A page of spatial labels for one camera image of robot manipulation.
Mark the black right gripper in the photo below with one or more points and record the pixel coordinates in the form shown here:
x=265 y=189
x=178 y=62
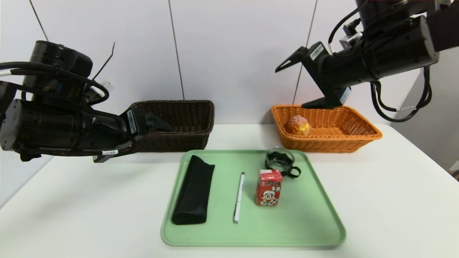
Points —
x=321 y=73

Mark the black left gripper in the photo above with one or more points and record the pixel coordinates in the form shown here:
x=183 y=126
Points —
x=133 y=122

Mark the golden bread bun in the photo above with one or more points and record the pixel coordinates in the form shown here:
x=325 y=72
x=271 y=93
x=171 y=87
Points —
x=297 y=125

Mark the black glasses case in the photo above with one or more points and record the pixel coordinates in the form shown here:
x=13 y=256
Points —
x=193 y=190

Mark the white pen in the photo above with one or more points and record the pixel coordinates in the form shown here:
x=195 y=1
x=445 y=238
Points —
x=238 y=199

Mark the red milk carton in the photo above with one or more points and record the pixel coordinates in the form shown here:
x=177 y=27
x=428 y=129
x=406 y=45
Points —
x=269 y=190

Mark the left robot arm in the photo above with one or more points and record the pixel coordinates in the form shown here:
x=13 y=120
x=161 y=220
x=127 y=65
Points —
x=53 y=129

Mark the dark brown wicker basket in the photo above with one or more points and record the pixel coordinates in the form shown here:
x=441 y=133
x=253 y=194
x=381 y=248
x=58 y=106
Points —
x=186 y=139

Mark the orange wicker basket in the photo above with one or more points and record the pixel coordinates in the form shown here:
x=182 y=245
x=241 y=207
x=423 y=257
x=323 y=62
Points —
x=322 y=143

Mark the light green plastic tray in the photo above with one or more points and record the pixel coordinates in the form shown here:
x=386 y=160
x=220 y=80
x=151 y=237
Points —
x=287 y=229

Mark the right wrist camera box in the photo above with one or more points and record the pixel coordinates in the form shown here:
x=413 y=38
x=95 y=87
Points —
x=349 y=41

